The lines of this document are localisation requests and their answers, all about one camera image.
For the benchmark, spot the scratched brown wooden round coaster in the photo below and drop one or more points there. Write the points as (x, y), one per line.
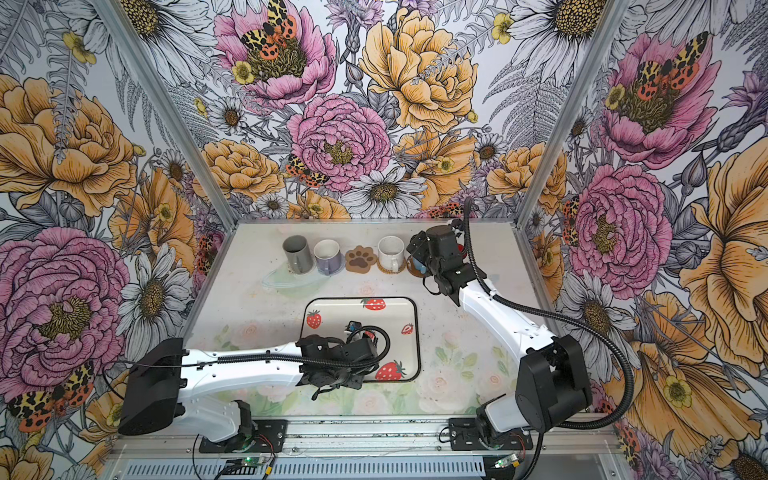
(413, 270)

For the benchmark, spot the aluminium front rail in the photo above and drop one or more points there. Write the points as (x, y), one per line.
(347, 436)

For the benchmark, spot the green circuit board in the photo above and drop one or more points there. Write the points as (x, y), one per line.
(249, 462)
(509, 461)

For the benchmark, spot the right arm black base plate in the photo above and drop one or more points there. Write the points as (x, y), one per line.
(475, 434)

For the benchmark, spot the white mug purple handle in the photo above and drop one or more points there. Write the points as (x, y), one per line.
(328, 257)

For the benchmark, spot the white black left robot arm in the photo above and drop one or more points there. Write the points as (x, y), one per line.
(174, 388)

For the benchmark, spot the green circuit board left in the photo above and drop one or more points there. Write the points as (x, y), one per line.
(249, 462)

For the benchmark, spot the white strawberry serving tray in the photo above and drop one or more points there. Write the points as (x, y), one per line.
(329, 317)

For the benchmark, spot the cork paw print coaster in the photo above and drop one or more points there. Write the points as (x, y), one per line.
(360, 259)

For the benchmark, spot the aluminium frame corner post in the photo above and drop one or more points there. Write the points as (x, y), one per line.
(606, 30)
(118, 24)

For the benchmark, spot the green circuit board right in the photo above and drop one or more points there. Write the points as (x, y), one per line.
(509, 461)

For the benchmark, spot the light blue mug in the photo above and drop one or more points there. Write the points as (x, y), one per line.
(419, 267)

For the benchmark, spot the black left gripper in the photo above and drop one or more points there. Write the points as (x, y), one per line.
(354, 381)

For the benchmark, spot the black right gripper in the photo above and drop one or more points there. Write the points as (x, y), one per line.
(419, 244)

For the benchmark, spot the woven rattan round coaster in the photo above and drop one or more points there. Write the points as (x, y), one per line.
(399, 267)

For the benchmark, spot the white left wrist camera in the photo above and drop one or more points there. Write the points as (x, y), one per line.
(353, 327)

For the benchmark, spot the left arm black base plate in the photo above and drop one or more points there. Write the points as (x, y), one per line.
(263, 436)

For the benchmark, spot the grey mug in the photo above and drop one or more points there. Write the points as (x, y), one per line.
(298, 254)

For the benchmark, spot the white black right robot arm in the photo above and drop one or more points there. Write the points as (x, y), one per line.
(552, 384)

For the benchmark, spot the aluminium frame corner post left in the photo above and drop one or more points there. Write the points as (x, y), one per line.
(118, 24)

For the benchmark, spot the aluminium frame corner post right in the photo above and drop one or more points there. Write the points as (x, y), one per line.
(606, 30)

